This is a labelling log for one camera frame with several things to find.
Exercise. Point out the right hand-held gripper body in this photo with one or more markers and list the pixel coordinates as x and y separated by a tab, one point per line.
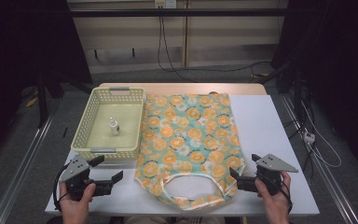
273	164

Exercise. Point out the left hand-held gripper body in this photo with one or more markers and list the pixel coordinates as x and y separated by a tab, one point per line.
74	169

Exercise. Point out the small white bottle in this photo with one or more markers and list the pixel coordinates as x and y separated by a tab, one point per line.
114	127

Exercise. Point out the pale yellow plastic basket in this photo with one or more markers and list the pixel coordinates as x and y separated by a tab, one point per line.
127	115

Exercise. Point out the orange floral cloth tote bag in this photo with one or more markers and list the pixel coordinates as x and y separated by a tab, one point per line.
186	137

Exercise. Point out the person's right hand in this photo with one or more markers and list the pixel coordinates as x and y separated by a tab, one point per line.
276	208

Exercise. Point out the person's left hand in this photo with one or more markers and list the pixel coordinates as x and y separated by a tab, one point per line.
74	211

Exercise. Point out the white power strip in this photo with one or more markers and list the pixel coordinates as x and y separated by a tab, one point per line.
309	137

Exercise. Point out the black metal stand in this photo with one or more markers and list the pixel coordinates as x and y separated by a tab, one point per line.
42	102

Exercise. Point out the black curtain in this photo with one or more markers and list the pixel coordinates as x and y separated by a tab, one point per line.
335	62
24	46

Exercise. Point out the black horizontal metal bar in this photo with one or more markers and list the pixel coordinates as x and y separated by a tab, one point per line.
167	12

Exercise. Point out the aluminium floor rail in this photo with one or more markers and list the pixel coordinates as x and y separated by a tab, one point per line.
18	174
326	174

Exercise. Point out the white wall socket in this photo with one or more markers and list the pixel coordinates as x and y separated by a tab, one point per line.
165	3

